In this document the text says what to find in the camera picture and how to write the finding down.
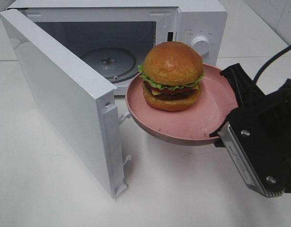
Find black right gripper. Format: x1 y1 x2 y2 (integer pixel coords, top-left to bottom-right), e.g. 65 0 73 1
209 63 291 193

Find pink round plate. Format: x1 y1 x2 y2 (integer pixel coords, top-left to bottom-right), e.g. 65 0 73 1
126 64 238 146

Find burger with lettuce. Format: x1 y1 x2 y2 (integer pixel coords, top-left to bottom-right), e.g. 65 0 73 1
138 42 205 112

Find white microwave door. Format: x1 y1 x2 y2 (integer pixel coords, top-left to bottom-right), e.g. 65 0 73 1
0 9 131 197

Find upper white microwave knob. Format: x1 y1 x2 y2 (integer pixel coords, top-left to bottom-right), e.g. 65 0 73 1
190 35 210 56

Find glass microwave turntable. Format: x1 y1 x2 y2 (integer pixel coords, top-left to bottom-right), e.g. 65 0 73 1
81 47 145 84

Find white microwave oven body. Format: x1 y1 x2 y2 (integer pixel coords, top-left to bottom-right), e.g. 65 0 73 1
5 0 227 95

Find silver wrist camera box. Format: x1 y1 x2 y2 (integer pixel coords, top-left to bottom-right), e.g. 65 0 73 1
217 107 287 198

